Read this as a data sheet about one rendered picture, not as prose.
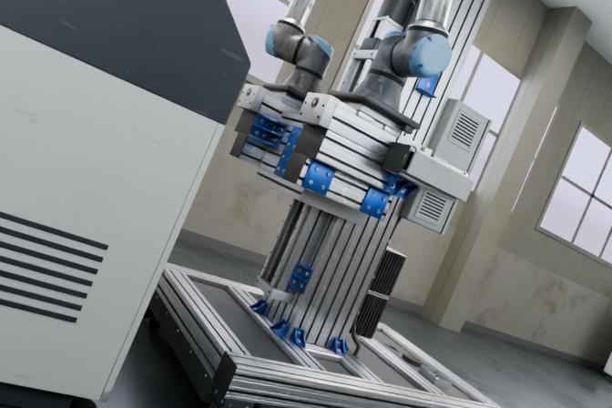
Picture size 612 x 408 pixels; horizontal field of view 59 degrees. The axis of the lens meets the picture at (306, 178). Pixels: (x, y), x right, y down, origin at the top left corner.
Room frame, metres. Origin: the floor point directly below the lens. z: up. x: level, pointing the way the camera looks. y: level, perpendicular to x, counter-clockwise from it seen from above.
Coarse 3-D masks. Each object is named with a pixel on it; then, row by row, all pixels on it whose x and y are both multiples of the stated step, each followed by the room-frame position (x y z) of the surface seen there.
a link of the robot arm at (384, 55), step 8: (392, 32) 1.62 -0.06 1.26; (400, 32) 1.62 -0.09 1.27; (384, 40) 1.64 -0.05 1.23; (392, 40) 1.61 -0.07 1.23; (400, 40) 1.58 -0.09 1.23; (384, 48) 1.62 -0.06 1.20; (392, 48) 1.58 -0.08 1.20; (376, 56) 1.64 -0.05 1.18; (384, 56) 1.61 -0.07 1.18; (392, 56) 1.57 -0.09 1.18; (376, 64) 1.63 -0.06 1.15; (384, 64) 1.61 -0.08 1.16; (392, 64) 1.58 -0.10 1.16; (392, 72) 1.61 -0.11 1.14
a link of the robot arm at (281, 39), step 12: (300, 0) 2.07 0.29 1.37; (312, 0) 2.09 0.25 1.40; (288, 12) 2.08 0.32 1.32; (300, 12) 2.07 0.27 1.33; (276, 24) 2.09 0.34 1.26; (288, 24) 2.05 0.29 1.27; (300, 24) 2.07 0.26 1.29; (276, 36) 2.05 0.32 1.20; (288, 36) 2.05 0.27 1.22; (300, 36) 2.06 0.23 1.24; (276, 48) 2.06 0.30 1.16; (288, 48) 2.05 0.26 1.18; (288, 60) 2.08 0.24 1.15
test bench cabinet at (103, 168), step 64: (0, 64) 1.09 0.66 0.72; (64, 64) 1.14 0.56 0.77; (0, 128) 1.11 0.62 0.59; (64, 128) 1.16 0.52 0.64; (128, 128) 1.21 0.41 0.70; (192, 128) 1.26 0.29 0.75; (0, 192) 1.13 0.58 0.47; (64, 192) 1.18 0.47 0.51; (128, 192) 1.23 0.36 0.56; (192, 192) 1.29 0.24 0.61; (0, 256) 1.15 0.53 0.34; (64, 256) 1.20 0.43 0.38; (128, 256) 1.26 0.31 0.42; (0, 320) 1.17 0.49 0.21; (64, 320) 1.22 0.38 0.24; (128, 320) 1.28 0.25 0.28; (0, 384) 1.22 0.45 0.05; (64, 384) 1.25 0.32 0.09
